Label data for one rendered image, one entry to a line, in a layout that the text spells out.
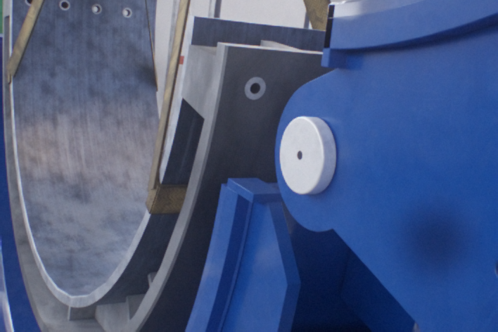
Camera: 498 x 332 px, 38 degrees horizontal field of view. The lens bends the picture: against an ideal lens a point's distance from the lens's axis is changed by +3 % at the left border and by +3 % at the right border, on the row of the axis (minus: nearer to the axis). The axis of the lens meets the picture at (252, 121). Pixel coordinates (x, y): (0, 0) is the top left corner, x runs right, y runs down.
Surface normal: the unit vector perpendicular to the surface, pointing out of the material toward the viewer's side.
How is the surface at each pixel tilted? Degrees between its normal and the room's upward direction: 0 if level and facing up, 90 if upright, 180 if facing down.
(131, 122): 55
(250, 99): 97
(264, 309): 90
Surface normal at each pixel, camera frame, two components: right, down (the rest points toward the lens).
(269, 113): 0.44, 0.36
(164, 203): 0.37, 0.61
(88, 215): 0.32, -0.80
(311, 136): -0.87, -0.03
